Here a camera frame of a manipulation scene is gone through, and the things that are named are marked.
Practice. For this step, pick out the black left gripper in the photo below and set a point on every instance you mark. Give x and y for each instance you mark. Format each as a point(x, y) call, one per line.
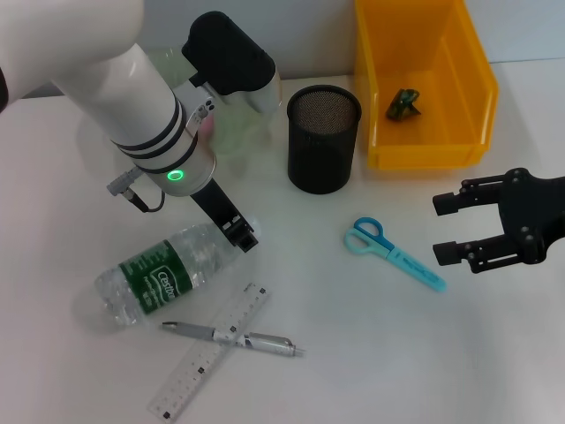
point(216, 203)

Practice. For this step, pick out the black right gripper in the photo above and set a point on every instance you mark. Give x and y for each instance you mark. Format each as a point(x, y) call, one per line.
point(529, 212)

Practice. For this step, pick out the clear green-label water bottle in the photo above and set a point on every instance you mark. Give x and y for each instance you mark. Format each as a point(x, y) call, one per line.
point(154, 274)

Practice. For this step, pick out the pink peach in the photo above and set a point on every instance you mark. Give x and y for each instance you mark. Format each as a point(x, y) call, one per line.
point(207, 128)

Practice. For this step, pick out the green plastic wrapper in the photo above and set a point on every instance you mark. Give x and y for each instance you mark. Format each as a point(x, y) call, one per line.
point(404, 106)

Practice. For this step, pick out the blue teal scissors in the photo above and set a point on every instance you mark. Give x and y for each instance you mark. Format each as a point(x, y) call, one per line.
point(397, 256)

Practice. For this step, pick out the pale green glass fruit plate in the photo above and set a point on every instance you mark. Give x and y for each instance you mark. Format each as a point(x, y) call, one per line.
point(234, 132)

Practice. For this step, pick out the grey white pen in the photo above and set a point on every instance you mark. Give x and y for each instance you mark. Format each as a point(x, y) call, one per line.
point(265, 341)

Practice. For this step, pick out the black mesh pen holder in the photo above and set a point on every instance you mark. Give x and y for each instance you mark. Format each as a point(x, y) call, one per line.
point(322, 150)

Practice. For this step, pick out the clear plastic ruler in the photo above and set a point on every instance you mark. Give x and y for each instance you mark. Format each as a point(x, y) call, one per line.
point(198, 366)

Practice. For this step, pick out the yellow plastic bin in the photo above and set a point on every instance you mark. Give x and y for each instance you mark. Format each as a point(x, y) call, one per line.
point(441, 53)

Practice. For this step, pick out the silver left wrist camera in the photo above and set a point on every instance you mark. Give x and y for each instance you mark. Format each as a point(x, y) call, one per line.
point(229, 57)

